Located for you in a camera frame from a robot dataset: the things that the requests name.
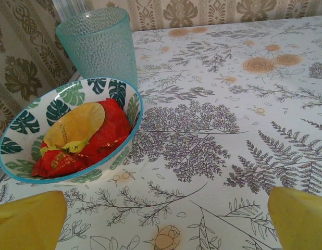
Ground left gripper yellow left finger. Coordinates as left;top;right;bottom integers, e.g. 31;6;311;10
0;190;68;250

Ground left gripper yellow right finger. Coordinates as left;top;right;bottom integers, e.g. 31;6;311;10
267;186;322;250

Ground leaf print bowl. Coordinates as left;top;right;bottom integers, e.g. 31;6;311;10
0;77;144;185

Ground red yellow snack packet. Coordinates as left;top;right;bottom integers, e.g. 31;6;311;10
31;98;132;179

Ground teal textured plastic cup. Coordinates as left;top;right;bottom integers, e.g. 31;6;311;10
55;7;139;88

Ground aluminium frame post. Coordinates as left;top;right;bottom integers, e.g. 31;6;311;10
52;0;86;23

